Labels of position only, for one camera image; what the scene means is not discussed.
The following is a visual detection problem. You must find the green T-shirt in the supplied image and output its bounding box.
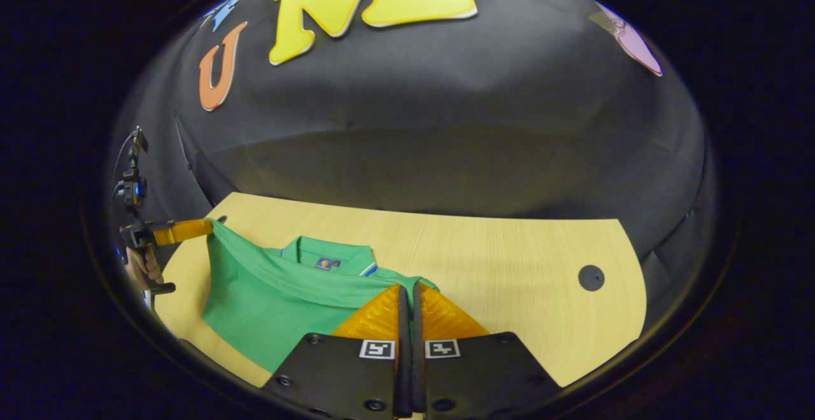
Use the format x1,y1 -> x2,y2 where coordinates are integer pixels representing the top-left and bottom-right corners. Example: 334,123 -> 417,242
202,218 -> 440,374

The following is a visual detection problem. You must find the black backdrop cloth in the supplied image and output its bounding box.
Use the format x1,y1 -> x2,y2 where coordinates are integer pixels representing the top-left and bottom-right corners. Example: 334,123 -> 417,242
108,0 -> 717,325

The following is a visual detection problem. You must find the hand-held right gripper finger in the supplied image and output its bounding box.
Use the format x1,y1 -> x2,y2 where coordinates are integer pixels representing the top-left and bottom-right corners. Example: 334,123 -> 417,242
261,282 -> 411,420
411,280 -> 564,420

